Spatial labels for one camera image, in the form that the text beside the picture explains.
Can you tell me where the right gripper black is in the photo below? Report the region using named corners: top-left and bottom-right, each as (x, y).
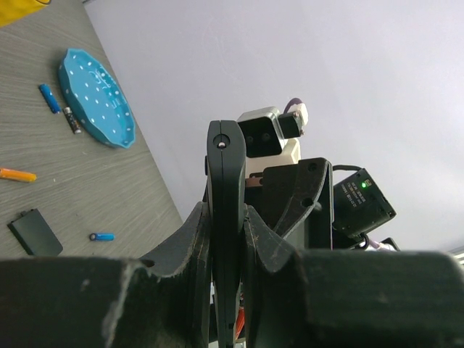
top-left (245, 157), bottom-right (334, 249)

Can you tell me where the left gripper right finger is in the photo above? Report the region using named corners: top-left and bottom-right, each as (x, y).
top-left (242, 207), bottom-right (463, 347)

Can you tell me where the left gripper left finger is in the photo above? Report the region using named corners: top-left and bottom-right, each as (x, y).
top-left (1, 203), bottom-right (211, 347)

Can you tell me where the black remote control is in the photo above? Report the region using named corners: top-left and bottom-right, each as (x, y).
top-left (206, 120), bottom-right (246, 347)

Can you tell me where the black battery cover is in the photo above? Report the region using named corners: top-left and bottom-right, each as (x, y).
top-left (7, 209), bottom-right (63, 257)

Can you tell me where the blue battery under right arm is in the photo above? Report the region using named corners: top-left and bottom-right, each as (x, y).
top-left (89, 233), bottom-right (115, 241)

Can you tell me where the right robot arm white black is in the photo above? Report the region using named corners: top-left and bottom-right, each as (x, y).
top-left (245, 157), bottom-right (399, 252)

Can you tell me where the orange battery centre right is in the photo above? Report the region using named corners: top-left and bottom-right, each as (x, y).
top-left (0, 167), bottom-right (37, 183)

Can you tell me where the black battery near plate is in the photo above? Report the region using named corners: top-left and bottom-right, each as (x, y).
top-left (62, 107), bottom-right (82, 134)

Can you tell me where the blue dotted plate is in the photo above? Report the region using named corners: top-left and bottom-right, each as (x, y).
top-left (58, 48), bottom-right (136, 149)

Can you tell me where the blue battery near plate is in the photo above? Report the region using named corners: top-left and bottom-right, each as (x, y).
top-left (38, 83), bottom-right (61, 114)

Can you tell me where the yellow mug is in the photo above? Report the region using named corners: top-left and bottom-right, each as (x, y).
top-left (0, 0), bottom-right (51, 27)

